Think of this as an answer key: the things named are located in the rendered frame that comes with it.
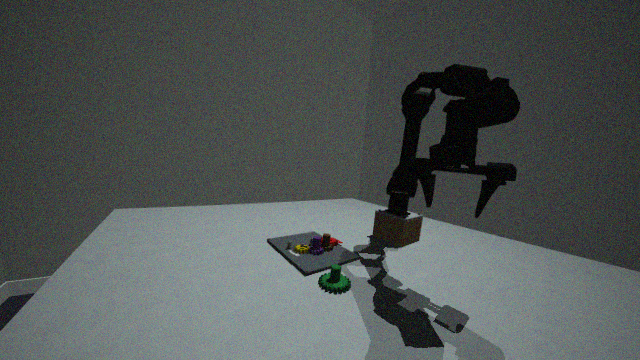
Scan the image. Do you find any yellow gear with black stripe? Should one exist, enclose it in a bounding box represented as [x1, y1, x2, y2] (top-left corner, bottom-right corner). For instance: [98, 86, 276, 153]
[294, 244, 310, 254]

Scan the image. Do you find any green gear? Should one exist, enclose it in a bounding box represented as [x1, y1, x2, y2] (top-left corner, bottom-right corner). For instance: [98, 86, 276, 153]
[318, 264, 351, 294]

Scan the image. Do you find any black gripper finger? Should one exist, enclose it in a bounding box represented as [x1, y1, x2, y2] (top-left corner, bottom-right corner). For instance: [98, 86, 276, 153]
[475, 180, 506, 219]
[412, 172, 436, 208]

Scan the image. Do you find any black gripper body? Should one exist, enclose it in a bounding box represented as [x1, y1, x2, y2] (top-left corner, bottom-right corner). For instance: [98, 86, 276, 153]
[407, 129, 517, 183]

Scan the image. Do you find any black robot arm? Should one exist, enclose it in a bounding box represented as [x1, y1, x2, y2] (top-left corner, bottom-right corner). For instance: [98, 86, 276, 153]
[385, 64, 520, 216]

